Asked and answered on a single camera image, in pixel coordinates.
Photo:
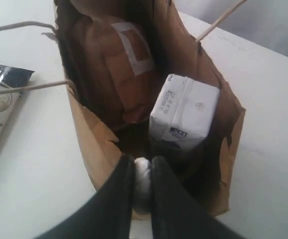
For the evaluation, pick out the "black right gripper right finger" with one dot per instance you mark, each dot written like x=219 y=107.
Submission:
x=175 y=215

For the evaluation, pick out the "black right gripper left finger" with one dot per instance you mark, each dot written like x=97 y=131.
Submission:
x=108 y=214

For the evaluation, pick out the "brown paper bag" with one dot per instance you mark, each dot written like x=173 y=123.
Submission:
x=206 y=170

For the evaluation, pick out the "small white milk carton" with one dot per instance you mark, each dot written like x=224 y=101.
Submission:
x=183 y=112

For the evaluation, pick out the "brown stand-up coffee pouch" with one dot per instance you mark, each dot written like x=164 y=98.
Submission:
x=117 y=61

